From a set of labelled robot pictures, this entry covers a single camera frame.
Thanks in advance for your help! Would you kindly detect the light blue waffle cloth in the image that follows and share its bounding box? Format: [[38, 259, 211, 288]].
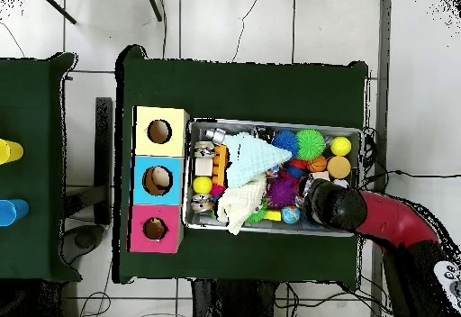
[[222, 131, 294, 188]]

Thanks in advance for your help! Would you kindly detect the cream waffle cloth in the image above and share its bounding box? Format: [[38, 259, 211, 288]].
[[215, 172, 268, 236]]

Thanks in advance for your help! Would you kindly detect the wooden box with three holes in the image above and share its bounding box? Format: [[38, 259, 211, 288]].
[[128, 105, 191, 254]]

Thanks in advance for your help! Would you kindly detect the purple spiky rubber ball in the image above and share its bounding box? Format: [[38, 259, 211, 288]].
[[266, 175, 298, 209]]

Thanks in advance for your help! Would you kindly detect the blue spiky rubber ball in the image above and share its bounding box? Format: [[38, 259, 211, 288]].
[[272, 129, 299, 157]]

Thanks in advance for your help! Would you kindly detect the dark green table cloth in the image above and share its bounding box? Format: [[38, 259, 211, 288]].
[[0, 51, 82, 284], [113, 44, 369, 289]]

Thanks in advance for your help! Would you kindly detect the small globe ball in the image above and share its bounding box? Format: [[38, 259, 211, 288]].
[[280, 205, 302, 225]]

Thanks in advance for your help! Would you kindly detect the green spiky rubber ball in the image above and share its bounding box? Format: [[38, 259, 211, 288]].
[[294, 128, 327, 161]]

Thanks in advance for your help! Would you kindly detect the small orange basketball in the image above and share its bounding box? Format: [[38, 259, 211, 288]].
[[307, 155, 328, 173]]

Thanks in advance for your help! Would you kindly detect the orange foam ball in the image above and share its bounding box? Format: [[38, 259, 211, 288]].
[[326, 155, 352, 180]]

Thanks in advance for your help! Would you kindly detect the yellow smooth ball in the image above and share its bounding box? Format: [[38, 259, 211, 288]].
[[330, 135, 353, 157]]

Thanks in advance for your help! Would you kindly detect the black upright panel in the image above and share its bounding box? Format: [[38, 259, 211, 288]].
[[94, 96, 113, 224]]

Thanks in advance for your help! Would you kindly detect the dark grey stand base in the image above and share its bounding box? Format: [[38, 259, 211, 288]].
[[62, 224, 105, 264]]

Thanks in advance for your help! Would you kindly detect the black stand leg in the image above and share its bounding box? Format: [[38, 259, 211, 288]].
[[41, 0, 77, 25], [146, 0, 164, 23]]

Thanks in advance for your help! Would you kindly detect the yellow plastic cup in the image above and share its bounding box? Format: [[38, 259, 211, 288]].
[[0, 138, 25, 166]]

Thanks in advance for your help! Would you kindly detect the blue plastic cup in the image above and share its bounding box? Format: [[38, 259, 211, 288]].
[[0, 198, 31, 227]]

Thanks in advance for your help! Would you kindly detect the wire mesh bin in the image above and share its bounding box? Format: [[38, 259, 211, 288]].
[[181, 117, 363, 238]]

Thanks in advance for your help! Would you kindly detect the black floor cable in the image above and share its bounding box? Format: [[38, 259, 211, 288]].
[[363, 168, 461, 193]]

